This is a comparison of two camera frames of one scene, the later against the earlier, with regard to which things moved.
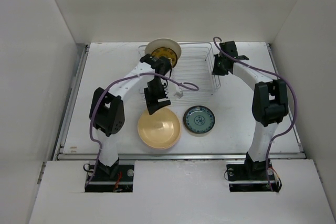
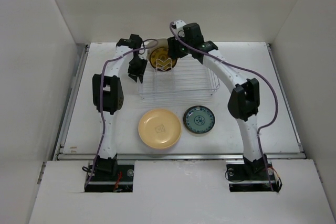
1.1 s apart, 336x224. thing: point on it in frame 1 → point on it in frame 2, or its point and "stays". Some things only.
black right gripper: [216, 71] → [172, 51]
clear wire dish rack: [191, 80] stays
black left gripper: [151, 100] → [134, 74]
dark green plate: [199, 119] stays
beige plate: [159, 130] stays
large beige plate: [164, 43] stays
